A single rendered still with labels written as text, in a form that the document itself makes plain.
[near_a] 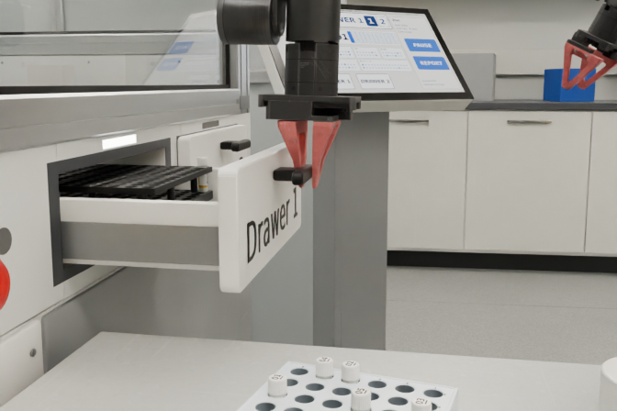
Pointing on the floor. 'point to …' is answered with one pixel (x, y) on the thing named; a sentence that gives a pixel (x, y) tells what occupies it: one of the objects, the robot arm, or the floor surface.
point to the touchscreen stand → (352, 237)
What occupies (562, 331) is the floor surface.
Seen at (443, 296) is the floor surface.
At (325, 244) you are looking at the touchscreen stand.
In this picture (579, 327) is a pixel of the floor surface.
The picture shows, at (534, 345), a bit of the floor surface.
